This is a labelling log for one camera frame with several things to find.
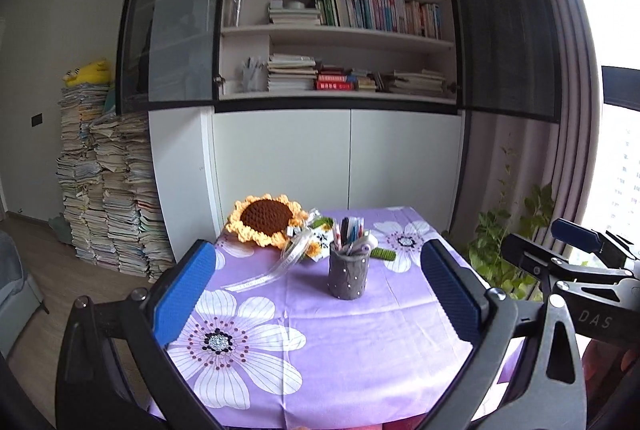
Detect row of colourful books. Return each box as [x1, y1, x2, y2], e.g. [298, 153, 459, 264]
[314, 0, 443, 39]

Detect white translucent printed ribbon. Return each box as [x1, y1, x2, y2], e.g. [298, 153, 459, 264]
[220, 207, 326, 293]

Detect clear pencil cup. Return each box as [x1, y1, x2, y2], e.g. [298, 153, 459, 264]
[241, 57, 268, 93]

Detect stack of magazines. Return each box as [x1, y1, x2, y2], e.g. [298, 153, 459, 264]
[387, 70, 447, 96]

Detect white bookshelf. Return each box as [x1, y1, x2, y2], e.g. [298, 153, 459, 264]
[217, 0, 458, 103]

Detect crochet sunflower with green stem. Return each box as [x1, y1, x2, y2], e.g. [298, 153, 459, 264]
[224, 194, 398, 263]

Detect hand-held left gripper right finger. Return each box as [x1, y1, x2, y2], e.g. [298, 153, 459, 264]
[415, 239, 588, 430]

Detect sunflower print gift card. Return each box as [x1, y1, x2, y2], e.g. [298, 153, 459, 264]
[302, 227, 335, 263]

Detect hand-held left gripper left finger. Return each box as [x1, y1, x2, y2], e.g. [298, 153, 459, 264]
[55, 239, 236, 430]

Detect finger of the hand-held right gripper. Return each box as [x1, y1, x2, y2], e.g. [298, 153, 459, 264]
[550, 218, 608, 255]
[500, 234, 566, 281]

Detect green houseplant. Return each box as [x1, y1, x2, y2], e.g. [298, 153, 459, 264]
[467, 145, 561, 301]

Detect white cabinet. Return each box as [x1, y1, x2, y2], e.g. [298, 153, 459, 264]
[147, 104, 466, 261]

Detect grey sofa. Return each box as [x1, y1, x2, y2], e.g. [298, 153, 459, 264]
[0, 230, 48, 351]

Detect stack of white booklets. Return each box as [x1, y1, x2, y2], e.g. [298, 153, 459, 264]
[266, 54, 318, 91]

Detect dark mesh cabinet door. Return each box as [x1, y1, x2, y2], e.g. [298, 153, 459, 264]
[432, 0, 563, 123]

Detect grey purple curtain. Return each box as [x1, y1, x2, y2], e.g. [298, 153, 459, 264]
[462, 0, 608, 261]

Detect purple flower print tablecloth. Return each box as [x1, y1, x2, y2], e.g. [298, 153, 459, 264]
[147, 206, 531, 426]

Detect person's right hand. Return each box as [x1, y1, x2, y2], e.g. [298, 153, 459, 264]
[580, 337, 640, 391]

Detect glass cabinet door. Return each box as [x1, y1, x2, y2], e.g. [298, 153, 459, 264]
[115, 0, 238, 103]

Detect stack of grey books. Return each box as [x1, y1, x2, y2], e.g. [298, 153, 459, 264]
[267, 0, 322, 26]

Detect grey dotted fabric pen holder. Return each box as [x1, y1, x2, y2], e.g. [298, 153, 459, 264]
[328, 246, 371, 299]

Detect yellow plush toy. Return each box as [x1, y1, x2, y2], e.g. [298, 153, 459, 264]
[62, 58, 113, 86]

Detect tall stacks of papers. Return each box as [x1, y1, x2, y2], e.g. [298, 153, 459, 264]
[55, 82, 176, 283]

